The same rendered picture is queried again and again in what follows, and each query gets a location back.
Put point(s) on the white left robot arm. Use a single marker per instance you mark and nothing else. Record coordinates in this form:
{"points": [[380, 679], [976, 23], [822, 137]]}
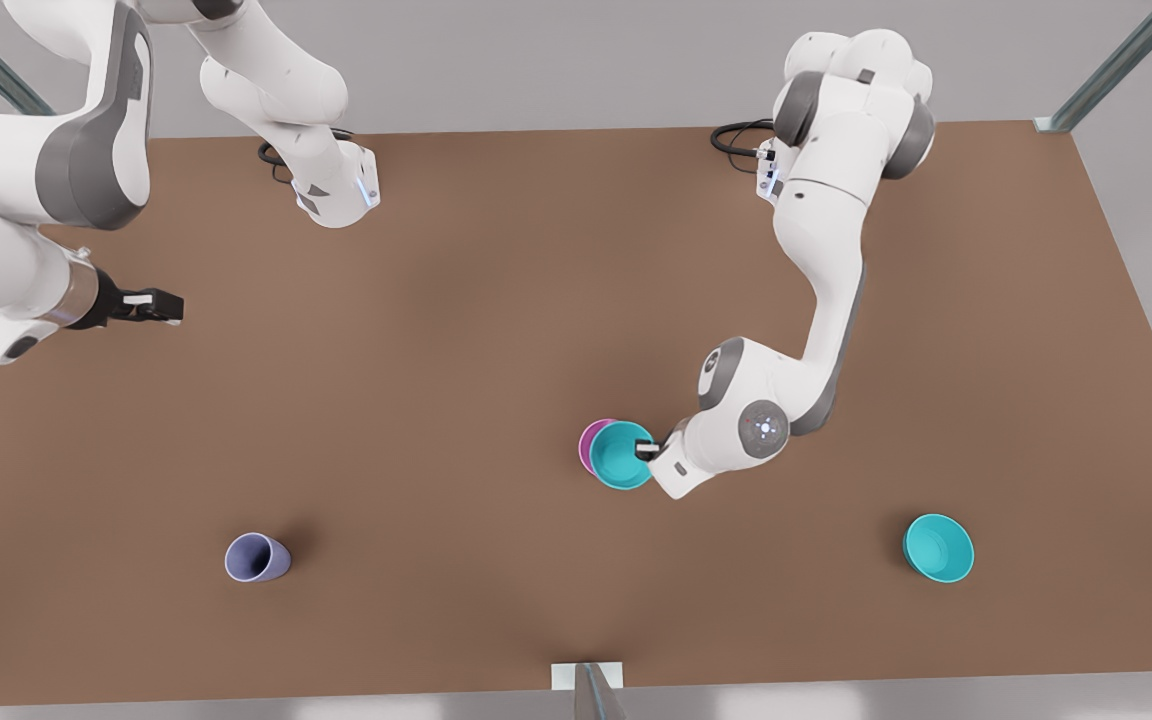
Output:
{"points": [[836, 200]]}

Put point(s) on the lavender cup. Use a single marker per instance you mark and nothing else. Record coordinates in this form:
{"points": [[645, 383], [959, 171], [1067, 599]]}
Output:
{"points": [[256, 557]]}

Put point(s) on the pink bowl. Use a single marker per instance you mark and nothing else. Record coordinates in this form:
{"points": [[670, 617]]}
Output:
{"points": [[589, 442]]}

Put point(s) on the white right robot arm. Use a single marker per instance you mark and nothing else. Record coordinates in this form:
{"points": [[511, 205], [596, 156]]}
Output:
{"points": [[86, 150]]}

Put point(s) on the teal bowl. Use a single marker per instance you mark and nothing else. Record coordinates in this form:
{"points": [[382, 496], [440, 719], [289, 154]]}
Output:
{"points": [[938, 548], [620, 456]]}

